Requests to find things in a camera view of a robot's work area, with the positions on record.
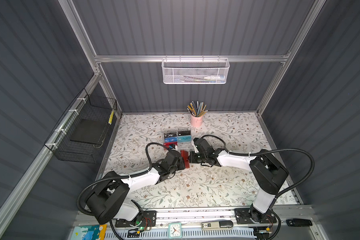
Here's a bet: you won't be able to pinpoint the pink pencil cup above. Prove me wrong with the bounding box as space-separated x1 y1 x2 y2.
191 115 203 128

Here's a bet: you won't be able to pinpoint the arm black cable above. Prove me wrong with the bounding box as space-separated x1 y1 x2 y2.
76 142 170 217
200 134 315 200

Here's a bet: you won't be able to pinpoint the black wire side basket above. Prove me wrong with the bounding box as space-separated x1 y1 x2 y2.
45 91 118 164

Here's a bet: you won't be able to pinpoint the small teal desk clock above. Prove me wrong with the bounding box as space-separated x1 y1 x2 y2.
168 223 183 239

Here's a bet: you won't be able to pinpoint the white wire wall basket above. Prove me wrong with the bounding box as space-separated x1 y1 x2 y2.
161 57 230 85

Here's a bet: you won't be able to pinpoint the colourful picture book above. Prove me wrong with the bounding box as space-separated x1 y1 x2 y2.
70 225 107 240

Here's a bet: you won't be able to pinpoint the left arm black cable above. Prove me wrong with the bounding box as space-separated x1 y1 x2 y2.
76 142 170 217

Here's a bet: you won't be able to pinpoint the yellow tag on basket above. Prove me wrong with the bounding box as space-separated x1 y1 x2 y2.
108 110 115 125

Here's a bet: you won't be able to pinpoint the pens in white basket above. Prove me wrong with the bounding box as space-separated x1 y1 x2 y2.
183 75 226 84

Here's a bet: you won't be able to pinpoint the red leather card holder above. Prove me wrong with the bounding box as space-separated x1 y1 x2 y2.
181 150 190 169

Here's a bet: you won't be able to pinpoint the black remote on rail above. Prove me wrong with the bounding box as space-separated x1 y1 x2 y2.
286 218 313 227

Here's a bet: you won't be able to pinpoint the teal card in organizer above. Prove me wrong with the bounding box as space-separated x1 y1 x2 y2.
178 136 192 143

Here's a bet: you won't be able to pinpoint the black card in organizer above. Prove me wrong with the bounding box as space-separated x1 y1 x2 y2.
178 130 191 136

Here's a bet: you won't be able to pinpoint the silver black usb device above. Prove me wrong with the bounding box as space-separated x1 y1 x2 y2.
202 220 234 231

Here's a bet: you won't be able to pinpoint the coloured pencils bundle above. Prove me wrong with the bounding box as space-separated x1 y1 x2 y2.
187 101 208 118

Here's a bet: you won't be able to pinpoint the red card in organizer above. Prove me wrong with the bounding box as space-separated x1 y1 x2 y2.
164 142 178 150

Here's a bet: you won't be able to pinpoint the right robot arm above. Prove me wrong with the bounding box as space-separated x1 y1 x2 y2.
189 138 289 223

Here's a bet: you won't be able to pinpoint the clear acrylic card organizer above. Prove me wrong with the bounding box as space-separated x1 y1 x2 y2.
163 128 194 151

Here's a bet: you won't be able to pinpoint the blue card in organizer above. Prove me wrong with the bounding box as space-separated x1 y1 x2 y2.
164 137 178 143

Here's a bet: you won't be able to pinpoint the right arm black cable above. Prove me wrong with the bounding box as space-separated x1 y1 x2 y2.
200 134 315 200

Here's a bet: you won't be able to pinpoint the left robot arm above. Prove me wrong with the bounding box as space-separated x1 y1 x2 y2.
77 150 184 226

